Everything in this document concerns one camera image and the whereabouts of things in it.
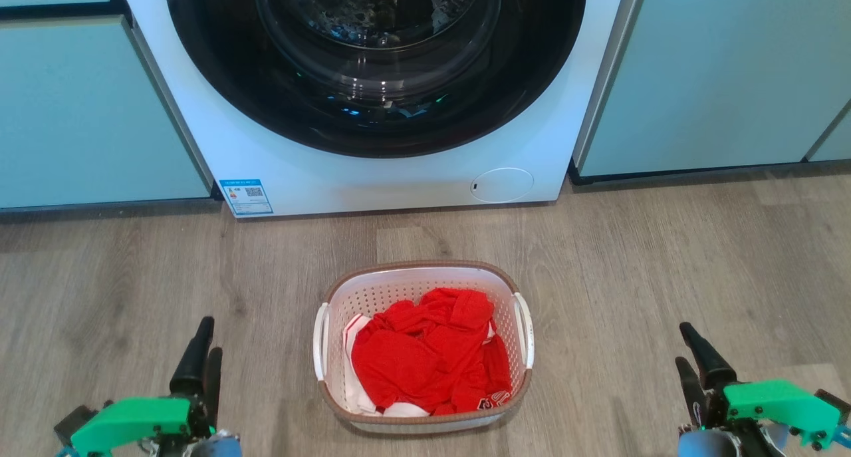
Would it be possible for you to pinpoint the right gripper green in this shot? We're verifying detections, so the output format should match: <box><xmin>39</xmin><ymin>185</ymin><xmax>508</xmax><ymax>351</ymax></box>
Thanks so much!
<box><xmin>675</xmin><ymin>322</ymin><xmax>851</xmax><ymax>454</ymax></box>

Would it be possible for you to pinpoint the narrow teal cabinet panel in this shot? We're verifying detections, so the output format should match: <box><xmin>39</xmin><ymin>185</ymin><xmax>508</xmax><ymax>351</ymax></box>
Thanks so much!
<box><xmin>808</xmin><ymin>108</ymin><xmax>851</xmax><ymax>163</ymax></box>

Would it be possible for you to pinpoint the black round washer door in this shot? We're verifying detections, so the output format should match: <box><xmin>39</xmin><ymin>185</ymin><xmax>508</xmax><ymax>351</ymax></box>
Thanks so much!
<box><xmin>164</xmin><ymin>0</ymin><xmax>588</xmax><ymax>159</ymax></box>

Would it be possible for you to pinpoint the white front-load washing machine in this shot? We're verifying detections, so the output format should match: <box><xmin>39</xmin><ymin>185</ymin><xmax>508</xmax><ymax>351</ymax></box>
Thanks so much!
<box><xmin>117</xmin><ymin>0</ymin><xmax>644</xmax><ymax>219</ymax></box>

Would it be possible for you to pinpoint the red garment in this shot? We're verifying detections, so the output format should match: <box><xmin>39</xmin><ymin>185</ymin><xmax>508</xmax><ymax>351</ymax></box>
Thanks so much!
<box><xmin>350</xmin><ymin>287</ymin><xmax>513</xmax><ymax>416</ymax></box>

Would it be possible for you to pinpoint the large teal cabinet door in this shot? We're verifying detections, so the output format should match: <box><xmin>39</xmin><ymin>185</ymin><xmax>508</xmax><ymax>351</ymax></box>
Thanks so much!
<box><xmin>0</xmin><ymin>15</ymin><xmax>212</xmax><ymax>210</ymax></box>

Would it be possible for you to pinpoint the round white filter cover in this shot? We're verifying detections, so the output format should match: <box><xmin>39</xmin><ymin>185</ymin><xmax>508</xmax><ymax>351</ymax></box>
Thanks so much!
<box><xmin>470</xmin><ymin>168</ymin><xmax>535</xmax><ymax>204</ymax></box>

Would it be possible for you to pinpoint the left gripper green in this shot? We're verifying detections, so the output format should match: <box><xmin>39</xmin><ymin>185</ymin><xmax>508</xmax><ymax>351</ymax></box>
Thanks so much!
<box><xmin>54</xmin><ymin>316</ymin><xmax>223</xmax><ymax>457</ymax></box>

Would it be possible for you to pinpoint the wide teal cabinet panel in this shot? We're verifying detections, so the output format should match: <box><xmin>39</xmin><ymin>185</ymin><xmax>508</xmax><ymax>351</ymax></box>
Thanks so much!
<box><xmin>578</xmin><ymin>0</ymin><xmax>851</xmax><ymax>178</ymax></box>

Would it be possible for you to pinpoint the white garment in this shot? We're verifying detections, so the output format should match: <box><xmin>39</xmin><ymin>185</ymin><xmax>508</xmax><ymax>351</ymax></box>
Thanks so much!
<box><xmin>342</xmin><ymin>313</ymin><xmax>430</xmax><ymax>418</ymax></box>

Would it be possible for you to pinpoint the blue energy label sticker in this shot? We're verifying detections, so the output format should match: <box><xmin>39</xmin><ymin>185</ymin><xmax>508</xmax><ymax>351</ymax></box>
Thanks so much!
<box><xmin>219</xmin><ymin>179</ymin><xmax>274</xmax><ymax>217</ymax></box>

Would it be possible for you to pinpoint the white laundry basket brown rim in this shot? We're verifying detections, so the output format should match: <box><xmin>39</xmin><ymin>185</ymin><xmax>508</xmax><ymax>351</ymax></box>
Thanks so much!
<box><xmin>312</xmin><ymin>260</ymin><xmax>535</xmax><ymax>435</ymax></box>

